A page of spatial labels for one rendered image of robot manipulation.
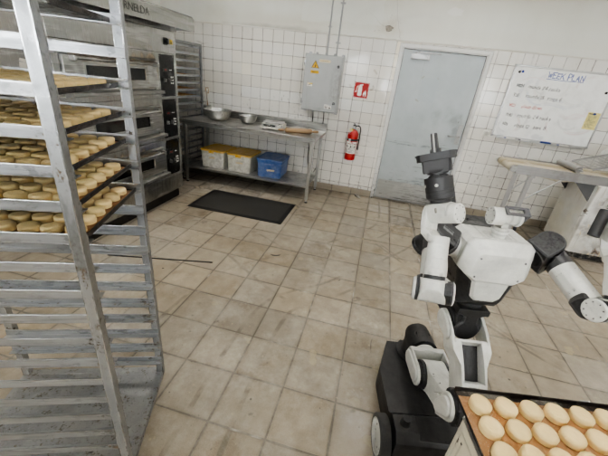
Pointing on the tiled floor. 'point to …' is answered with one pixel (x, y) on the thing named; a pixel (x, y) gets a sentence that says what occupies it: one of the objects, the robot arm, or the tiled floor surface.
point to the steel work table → (263, 136)
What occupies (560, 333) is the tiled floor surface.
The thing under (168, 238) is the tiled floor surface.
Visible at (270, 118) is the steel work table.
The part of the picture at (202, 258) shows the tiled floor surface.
